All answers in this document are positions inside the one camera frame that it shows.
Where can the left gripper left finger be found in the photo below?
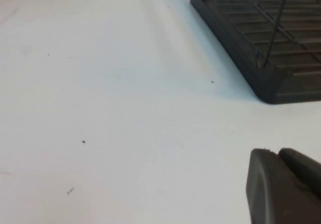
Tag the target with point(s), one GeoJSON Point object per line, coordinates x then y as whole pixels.
{"type": "Point", "coordinates": [270, 199]}

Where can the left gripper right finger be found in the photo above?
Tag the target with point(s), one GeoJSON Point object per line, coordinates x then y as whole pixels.
{"type": "Point", "coordinates": [303, 171]}

